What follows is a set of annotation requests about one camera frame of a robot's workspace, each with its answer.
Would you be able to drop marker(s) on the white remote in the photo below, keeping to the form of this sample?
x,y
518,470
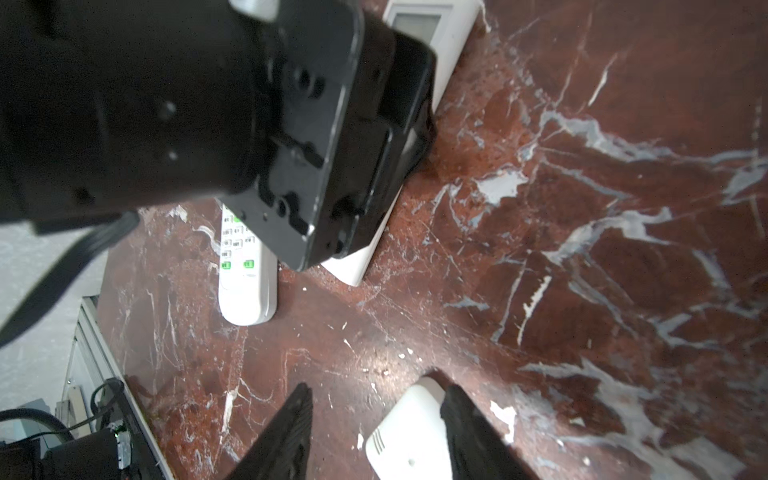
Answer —
x,y
411,441
248,274
431,35

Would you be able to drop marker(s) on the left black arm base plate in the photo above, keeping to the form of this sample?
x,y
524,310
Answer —
x,y
109,444

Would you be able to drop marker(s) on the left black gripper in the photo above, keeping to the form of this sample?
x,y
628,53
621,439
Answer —
x,y
325,69

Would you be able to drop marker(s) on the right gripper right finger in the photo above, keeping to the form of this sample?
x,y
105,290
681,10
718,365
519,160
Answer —
x,y
476,451

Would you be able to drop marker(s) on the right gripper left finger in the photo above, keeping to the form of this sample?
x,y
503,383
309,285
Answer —
x,y
282,450

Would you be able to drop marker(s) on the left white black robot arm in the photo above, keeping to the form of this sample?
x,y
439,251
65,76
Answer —
x,y
109,106

